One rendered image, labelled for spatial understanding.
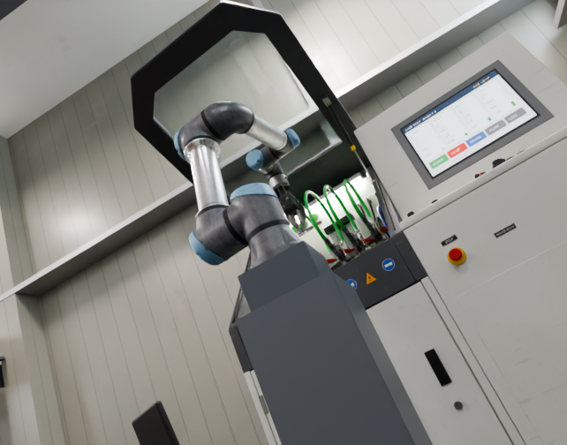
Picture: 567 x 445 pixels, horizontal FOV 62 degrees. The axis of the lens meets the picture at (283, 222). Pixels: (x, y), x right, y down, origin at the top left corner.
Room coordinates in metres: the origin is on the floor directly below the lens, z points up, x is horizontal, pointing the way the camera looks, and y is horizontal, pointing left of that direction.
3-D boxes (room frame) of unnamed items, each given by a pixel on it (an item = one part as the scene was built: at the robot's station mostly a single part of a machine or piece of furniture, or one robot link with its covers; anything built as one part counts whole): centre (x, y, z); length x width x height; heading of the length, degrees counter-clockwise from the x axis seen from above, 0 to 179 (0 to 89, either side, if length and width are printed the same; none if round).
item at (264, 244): (1.10, 0.05, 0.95); 0.15 x 0.15 x 0.10
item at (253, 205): (1.10, 0.05, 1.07); 0.13 x 0.12 x 0.14; 68
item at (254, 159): (1.60, -0.03, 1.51); 0.11 x 0.11 x 0.08; 68
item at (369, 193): (1.94, -0.38, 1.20); 0.13 x 0.03 x 0.31; 72
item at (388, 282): (1.54, 0.00, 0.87); 0.62 x 0.04 x 0.16; 72
